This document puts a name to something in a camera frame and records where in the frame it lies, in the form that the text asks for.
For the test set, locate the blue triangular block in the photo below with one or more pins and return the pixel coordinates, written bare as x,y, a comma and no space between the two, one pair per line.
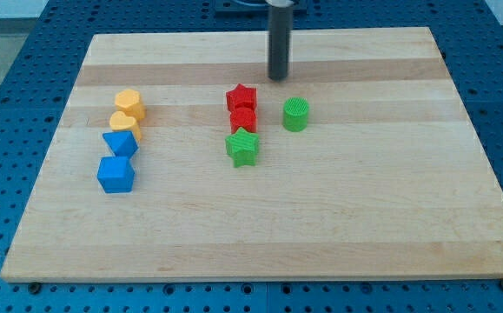
121,143

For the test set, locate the green star block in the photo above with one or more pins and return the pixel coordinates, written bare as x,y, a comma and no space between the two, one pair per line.
242,147

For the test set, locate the green cylinder block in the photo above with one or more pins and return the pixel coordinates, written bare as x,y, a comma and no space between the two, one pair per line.
295,114

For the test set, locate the red cylinder block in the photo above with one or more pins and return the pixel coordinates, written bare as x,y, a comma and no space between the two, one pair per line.
243,117

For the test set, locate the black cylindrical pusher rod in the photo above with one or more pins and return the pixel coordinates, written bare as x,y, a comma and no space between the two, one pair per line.
280,25

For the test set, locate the red star block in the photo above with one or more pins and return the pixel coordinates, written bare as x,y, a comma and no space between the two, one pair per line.
241,96

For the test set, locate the yellow hexagon block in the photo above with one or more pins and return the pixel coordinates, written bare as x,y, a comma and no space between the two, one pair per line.
131,104

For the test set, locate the wooden board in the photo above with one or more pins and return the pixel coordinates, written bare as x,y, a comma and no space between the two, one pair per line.
389,180

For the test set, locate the blue cube block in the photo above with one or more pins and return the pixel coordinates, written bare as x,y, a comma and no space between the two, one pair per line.
116,174

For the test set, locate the yellow heart block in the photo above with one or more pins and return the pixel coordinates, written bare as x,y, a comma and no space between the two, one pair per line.
119,121

